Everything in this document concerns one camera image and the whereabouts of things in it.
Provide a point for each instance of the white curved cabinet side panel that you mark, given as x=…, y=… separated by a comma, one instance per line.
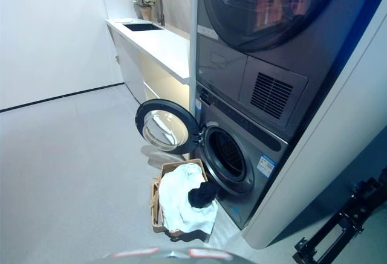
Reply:
x=317, y=170

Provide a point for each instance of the round washing machine door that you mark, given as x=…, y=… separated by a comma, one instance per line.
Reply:
x=145, y=119

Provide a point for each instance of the dark rectangular sink basin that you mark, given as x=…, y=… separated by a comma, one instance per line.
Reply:
x=142, y=27

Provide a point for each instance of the white vertical cabinet post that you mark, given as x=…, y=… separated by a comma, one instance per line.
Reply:
x=192, y=49

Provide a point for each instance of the white cloth garment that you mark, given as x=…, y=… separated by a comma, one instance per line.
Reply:
x=176, y=194

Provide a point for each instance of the black cloth garment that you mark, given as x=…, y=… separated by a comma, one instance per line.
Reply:
x=202, y=196

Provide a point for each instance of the white counter cabinet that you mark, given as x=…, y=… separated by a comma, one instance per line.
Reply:
x=157, y=46

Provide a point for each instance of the black metal frame stand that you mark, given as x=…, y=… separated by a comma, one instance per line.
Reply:
x=341, y=224

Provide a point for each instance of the white flowers in pot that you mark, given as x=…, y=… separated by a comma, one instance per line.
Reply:
x=145, y=2

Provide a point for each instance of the grey front-load washing machine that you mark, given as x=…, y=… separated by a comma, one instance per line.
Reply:
x=260, y=155

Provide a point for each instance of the grey tumble dryer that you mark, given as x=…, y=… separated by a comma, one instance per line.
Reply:
x=229, y=61

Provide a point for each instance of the woven wicker laundry basket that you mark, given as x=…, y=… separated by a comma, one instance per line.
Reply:
x=154, y=199

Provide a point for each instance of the bronze gooseneck faucet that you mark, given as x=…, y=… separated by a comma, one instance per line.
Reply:
x=160, y=4

